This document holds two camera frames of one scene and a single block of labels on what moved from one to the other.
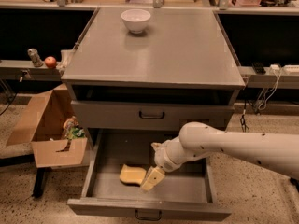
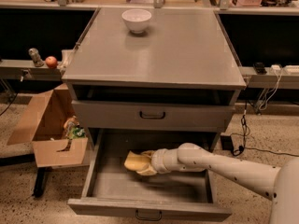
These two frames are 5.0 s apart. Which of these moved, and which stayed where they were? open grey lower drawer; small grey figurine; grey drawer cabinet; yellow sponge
Moved: yellow sponge
Stayed: open grey lower drawer; grey drawer cabinet; small grey figurine
